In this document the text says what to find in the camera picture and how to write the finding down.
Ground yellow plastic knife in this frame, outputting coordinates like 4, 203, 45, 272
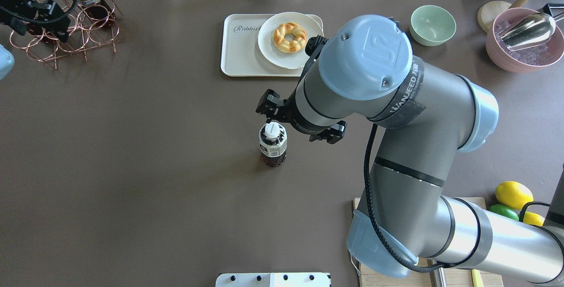
471, 269, 485, 287

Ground bamboo cutting board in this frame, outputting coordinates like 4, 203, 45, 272
350, 197, 504, 287

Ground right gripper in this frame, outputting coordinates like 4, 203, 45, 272
256, 89, 347, 144

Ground steel ice scoop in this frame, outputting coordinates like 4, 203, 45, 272
500, 12, 556, 51

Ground braided ring bread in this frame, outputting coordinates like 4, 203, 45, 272
272, 22, 308, 54

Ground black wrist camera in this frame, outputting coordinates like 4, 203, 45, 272
304, 35, 329, 59

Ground steel cylinder muddler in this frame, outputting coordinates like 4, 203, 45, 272
429, 268, 447, 287

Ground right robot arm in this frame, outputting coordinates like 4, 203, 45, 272
256, 15, 563, 287

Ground cream serving tray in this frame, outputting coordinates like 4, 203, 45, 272
220, 14, 324, 77

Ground copper wire bottle rack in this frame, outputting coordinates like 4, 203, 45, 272
1, 0, 127, 69

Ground green bowl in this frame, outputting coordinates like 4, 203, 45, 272
409, 4, 457, 47

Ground white plate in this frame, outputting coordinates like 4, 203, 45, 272
257, 12, 324, 69

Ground pink ice bowl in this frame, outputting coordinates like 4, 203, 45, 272
486, 8, 564, 73

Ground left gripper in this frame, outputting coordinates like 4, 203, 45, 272
0, 0, 71, 42

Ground yellow lemon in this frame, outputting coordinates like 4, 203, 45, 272
522, 212, 545, 227
495, 181, 534, 209

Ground green lime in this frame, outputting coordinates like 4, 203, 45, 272
488, 203, 519, 221

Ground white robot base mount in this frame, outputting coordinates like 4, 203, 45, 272
215, 272, 332, 287

